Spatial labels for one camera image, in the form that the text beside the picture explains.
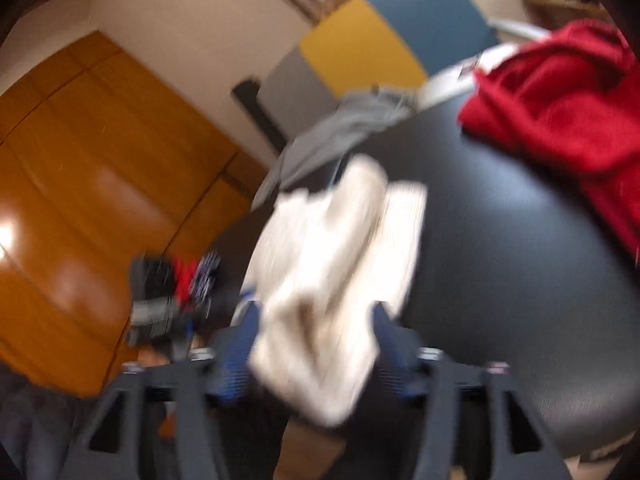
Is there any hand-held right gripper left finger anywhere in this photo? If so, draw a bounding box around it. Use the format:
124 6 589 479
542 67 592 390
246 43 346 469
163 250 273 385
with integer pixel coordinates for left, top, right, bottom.
60 302 264 480

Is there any red knit garment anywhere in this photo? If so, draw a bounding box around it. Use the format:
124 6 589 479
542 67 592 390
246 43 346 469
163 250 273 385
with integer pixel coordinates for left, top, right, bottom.
457 17 640 267

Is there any white knit sweater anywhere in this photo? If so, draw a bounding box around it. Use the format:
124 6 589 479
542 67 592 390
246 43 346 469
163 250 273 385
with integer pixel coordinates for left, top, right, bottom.
245 152 429 428

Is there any yellow panel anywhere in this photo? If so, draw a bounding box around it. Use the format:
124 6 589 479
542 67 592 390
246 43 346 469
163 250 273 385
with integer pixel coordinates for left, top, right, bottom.
299 0 429 102

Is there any black panel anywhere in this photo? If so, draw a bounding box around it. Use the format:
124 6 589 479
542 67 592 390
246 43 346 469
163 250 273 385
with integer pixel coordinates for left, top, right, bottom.
231 77 289 157

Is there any person's left forearm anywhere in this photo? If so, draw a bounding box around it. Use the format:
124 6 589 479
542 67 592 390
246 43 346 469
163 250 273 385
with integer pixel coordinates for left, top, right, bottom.
0 362 103 480

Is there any grey garment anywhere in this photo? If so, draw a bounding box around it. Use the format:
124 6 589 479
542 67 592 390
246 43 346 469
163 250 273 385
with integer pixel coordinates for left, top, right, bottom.
250 87 420 209

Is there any grey panel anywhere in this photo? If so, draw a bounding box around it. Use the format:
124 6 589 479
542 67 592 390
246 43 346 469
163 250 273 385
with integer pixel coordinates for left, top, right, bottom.
260 52 342 147

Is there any blue panel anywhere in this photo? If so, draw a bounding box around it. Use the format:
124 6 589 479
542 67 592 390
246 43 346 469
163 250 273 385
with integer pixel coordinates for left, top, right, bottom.
362 0 501 80

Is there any white curved tube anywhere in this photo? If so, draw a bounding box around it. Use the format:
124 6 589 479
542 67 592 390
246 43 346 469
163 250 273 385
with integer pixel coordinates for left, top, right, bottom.
487 16 547 42

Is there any wooden wardrobe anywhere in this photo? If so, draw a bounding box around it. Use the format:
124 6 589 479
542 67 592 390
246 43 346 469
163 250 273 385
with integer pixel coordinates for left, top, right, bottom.
0 30 267 401

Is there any white printed garment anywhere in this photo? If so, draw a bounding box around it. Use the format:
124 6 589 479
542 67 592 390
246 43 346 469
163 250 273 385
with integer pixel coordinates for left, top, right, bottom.
416 52 485 109

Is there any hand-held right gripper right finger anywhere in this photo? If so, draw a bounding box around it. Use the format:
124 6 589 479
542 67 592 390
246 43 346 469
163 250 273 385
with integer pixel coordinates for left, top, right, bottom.
370 302 571 480

